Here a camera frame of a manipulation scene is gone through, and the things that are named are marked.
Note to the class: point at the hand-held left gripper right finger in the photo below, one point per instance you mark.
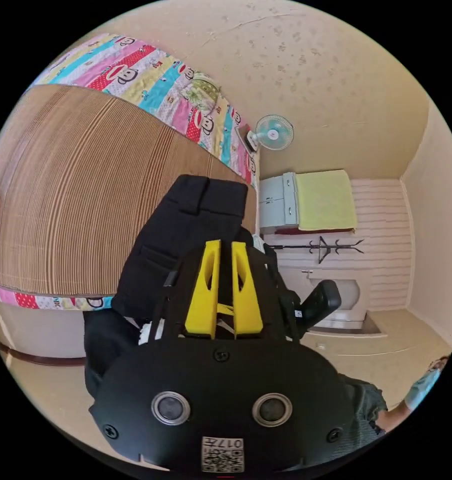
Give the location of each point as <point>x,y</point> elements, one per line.
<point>248,303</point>

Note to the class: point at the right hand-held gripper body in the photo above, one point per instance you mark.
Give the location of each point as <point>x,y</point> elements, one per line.
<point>291,307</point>

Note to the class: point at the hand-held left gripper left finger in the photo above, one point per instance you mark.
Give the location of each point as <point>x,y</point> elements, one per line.
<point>201,300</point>

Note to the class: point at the black pants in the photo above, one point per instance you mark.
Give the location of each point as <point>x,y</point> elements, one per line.
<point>196,210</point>

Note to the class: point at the black coat rack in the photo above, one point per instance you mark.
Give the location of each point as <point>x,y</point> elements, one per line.
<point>321,247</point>

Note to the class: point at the white cupboard with yellow cloth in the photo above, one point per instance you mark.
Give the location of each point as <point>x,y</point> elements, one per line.
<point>319,200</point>

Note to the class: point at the person's body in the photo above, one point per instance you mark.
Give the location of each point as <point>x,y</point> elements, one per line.
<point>364,405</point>

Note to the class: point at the bed with woven mat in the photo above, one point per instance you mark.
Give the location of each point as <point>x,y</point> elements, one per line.
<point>79,187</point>

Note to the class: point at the small white fan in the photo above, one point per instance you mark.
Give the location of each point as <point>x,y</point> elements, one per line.
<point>274,133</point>

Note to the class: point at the green patterned pillow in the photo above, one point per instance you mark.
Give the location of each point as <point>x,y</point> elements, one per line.
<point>200,92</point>

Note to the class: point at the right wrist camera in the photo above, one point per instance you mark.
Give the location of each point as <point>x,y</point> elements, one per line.
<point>321,302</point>

